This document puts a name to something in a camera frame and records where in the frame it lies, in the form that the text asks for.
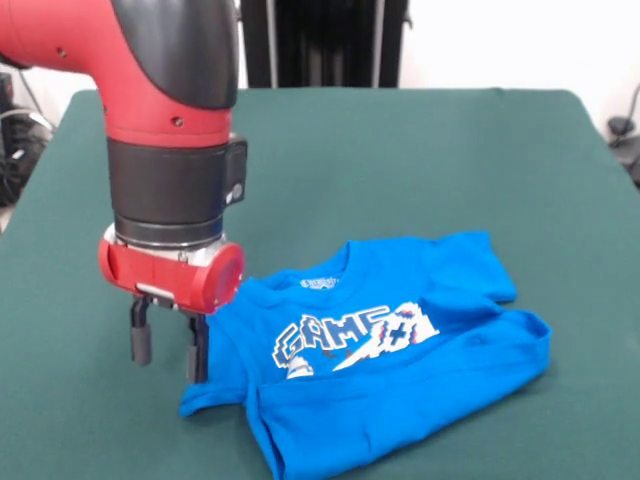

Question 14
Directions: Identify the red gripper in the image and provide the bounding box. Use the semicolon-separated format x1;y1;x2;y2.
97;223;247;385

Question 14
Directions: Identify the blue laundry item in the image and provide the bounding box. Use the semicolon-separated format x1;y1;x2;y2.
178;229;554;480

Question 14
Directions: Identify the dark green table cloth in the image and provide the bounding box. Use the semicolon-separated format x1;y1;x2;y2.
0;87;640;480

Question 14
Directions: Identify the black floor device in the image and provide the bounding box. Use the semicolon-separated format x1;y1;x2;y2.
610;137;640;189

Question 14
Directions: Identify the black equipment with cables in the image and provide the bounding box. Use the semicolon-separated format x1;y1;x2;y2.
0;72;55;207

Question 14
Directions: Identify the grey cable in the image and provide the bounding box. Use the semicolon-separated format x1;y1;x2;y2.
17;69;56;134

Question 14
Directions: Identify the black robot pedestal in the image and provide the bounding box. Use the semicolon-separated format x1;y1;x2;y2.
234;0;419;89

